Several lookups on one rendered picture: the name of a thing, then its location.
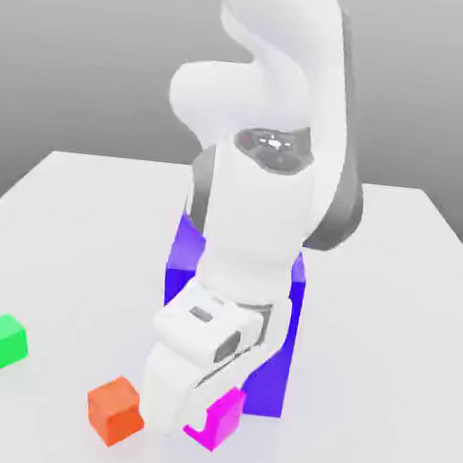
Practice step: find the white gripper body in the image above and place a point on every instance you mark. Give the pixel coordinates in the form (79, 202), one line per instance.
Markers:
(175, 386)

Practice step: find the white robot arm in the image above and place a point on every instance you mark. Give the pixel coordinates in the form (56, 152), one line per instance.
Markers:
(254, 201)

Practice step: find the small orange cube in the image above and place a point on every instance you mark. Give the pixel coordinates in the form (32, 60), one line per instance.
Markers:
(114, 410)

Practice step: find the large blue box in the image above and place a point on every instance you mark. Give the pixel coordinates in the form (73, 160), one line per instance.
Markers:
(272, 376)

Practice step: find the small magenta cube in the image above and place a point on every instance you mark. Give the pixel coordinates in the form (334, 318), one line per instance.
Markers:
(224, 420)

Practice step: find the small green cube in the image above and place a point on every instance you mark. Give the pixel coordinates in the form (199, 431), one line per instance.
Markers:
(2, 342)

